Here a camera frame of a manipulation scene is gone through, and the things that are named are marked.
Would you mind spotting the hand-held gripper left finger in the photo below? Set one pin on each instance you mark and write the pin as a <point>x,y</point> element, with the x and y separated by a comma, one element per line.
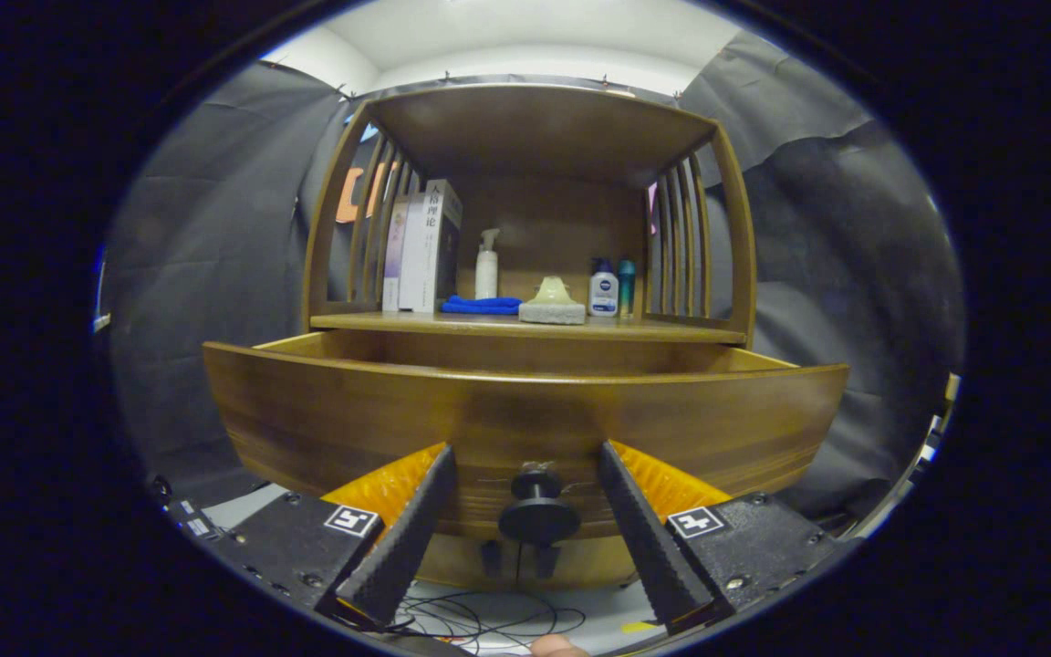
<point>398,547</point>

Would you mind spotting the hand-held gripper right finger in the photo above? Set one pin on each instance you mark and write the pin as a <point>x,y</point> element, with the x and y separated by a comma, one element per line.
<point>649,547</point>

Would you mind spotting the black drawer knob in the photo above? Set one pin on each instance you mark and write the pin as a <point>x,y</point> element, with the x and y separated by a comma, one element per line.
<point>539,520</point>

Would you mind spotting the wooden drawer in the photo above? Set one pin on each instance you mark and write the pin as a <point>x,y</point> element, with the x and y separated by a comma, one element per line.
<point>352,411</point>

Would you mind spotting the wooden cabinet door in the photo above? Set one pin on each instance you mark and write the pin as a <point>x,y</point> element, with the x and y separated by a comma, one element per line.
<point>452,561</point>
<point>589,561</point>

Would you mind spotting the wooden countertop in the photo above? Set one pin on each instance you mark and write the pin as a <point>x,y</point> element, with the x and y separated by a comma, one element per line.
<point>379,322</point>

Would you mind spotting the wooden cabinet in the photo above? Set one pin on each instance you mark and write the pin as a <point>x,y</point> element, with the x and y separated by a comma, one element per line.
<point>535,128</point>

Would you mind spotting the black equipment box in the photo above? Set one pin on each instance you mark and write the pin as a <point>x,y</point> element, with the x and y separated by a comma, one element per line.
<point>202,525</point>

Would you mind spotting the folded blue cloth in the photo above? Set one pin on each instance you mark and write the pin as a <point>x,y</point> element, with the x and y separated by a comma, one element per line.
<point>480,306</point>

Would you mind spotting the white lotion bottle blue cap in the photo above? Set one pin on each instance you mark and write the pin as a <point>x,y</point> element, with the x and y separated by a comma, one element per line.
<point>603,294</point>

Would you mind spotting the teal slim bottle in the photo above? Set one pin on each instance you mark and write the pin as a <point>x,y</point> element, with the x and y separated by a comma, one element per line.
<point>626,287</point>

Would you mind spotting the white pump bottle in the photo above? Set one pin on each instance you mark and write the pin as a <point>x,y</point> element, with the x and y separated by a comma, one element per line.
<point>487,274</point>

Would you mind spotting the thin pale purple book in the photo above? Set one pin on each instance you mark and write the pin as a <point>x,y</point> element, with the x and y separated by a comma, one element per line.
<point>392,255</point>

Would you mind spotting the thick white book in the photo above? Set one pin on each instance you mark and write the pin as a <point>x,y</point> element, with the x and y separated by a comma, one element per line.
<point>421,246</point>

